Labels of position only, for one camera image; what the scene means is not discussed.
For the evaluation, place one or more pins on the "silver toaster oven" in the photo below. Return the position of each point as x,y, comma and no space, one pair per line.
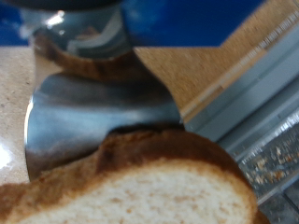
274,161

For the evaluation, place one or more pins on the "white bread slice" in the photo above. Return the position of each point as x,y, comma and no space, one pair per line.
155,193

